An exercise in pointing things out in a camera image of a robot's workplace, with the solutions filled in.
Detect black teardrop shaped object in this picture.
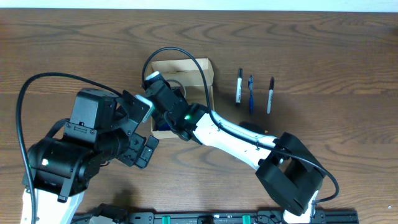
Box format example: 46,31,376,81
239,121,267,134

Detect cardboard box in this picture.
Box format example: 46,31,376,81
145,58,214,139

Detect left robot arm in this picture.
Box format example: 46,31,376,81
27,88,159,223

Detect right black cable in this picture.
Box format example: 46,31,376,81
141,46,340,205

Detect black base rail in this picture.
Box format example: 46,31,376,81
72,204,359,224

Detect white masking tape roll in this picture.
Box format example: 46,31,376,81
166,79,187,98

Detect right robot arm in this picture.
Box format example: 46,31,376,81
144,80,325,223

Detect black capped white marker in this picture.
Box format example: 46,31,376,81
266,77,275,114

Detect blue plastic rectangular block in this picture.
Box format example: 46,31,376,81
156,123,171,131

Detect left black cable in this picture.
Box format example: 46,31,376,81
15,72,124,224

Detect black cable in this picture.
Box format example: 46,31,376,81
141,46,340,205
15,72,124,224

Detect black and white marker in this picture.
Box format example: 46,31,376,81
235,68,243,106

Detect blue ballpoint pen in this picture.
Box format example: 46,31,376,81
248,75,254,114

